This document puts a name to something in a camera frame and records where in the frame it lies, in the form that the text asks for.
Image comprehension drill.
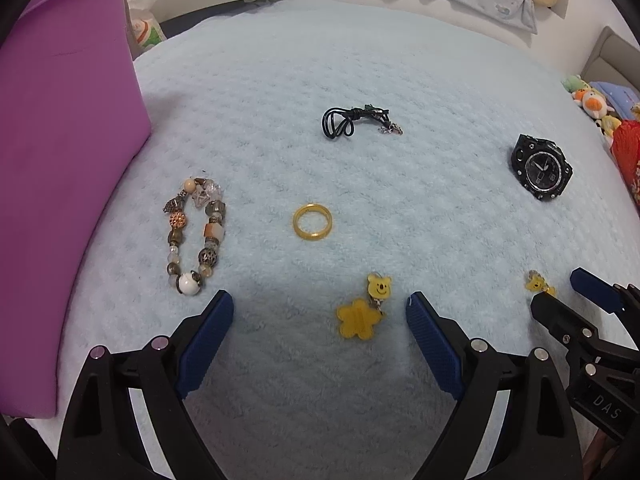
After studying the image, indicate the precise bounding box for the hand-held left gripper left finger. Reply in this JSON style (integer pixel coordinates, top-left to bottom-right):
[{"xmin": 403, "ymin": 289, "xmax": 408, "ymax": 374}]
[{"xmin": 56, "ymin": 289, "xmax": 236, "ymax": 480}]

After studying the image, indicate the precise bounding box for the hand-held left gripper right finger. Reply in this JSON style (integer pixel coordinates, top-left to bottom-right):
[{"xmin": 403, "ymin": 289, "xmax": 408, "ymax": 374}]
[{"xmin": 405, "ymin": 291, "xmax": 586, "ymax": 480}]

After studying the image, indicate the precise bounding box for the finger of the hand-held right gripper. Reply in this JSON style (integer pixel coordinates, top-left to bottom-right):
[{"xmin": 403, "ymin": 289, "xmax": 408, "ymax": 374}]
[
  {"xmin": 531, "ymin": 292, "xmax": 640, "ymax": 386},
  {"xmin": 570, "ymin": 267, "xmax": 640, "ymax": 331}
]

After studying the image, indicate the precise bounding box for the yellow flower earring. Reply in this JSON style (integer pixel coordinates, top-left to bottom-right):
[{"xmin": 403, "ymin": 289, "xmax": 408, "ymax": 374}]
[
  {"xmin": 524, "ymin": 270, "xmax": 557, "ymax": 297},
  {"xmin": 336, "ymin": 272, "xmax": 393, "ymax": 342}
]

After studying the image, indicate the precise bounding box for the beaded bracelet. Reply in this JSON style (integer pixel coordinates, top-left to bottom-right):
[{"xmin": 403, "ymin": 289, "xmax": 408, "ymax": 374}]
[{"xmin": 164, "ymin": 176, "xmax": 228, "ymax": 297}]

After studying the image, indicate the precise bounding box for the black wristwatch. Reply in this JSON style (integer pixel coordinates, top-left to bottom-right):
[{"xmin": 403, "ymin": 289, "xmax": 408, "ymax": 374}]
[{"xmin": 510, "ymin": 133, "xmax": 573, "ymax": 202}]

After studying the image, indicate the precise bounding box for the gold ring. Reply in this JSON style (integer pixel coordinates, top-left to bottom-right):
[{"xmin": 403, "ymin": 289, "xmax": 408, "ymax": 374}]
[{"xmin": 292, "ymin": 202, "xmax": 333, "ymax": 242}]

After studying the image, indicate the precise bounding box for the purple plastic tub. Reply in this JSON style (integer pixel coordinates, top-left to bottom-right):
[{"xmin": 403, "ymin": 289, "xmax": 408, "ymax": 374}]
[{"xmin": 0, "ymin": 0, "xmax": 152, "ymax": 418}]

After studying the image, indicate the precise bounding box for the black cord necklace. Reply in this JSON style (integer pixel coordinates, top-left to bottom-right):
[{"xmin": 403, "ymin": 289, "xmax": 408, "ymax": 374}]
[{"xmin": 322, "ymin": 103, "xmax": 404, "ymax": 138}]

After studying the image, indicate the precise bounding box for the grey headboard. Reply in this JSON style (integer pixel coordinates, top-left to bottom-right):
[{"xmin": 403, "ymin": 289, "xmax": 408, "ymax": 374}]
[{"xmin": 580, "ymin": 26, "xmax": 640, "ymax": 96}]

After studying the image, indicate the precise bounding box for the printed plastic bag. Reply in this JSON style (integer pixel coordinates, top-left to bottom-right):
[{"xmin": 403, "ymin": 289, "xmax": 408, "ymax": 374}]
[{"xmin": 124, "ymin": 0, "xmax": 168, "ymax": 58}]

